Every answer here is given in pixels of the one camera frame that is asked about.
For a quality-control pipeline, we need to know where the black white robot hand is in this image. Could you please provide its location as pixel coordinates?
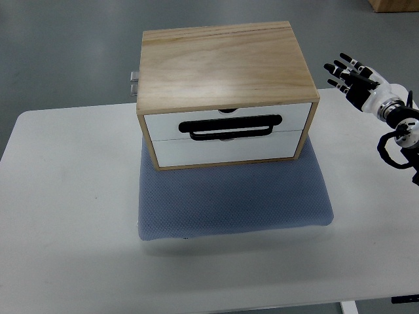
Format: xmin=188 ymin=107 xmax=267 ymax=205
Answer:
xmin=323 ymin=53 xmax=403 ymax=114

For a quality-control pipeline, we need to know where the black drawer handle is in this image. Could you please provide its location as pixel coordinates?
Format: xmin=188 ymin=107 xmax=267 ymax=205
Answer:
xmin=178 ymin=114 xmax=283 ymax=141

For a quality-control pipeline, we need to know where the white drawer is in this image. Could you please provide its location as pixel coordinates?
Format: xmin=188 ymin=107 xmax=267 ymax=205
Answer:
xmin=153 ymin=131 xmax=302 ymax=167
xmin=145 ymin=103 xmax=312 ymax=141

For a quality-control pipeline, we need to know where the wooden drawer cabinet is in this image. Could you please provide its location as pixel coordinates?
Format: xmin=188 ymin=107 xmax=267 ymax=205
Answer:
xmin=137 ymin=22 xmax=319 ymax=170

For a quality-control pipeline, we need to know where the wooden box corner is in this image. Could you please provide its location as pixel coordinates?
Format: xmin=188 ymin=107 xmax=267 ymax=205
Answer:
xmin=368 ymin=0 xmax=419 ymax=13

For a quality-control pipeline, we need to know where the black table control panel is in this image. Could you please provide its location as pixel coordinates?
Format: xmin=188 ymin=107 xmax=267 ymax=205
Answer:
xmin=391 ymin=294 xmax=419 ymax=304

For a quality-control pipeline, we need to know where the white table leg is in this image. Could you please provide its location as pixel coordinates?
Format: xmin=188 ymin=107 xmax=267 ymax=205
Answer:
xmin=340 ymin=301 xmax=359 ymax=314

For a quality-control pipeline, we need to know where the blue grey mesh cushion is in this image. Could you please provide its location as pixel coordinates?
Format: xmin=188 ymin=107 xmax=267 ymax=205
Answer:
xmin=138 ymin=141 xmax=334 ymax=241

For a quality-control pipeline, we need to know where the metal clamp bracket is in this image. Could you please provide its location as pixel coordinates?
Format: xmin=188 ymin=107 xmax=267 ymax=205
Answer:
xmin=130 ymin=71 xmax=139 ymax=96

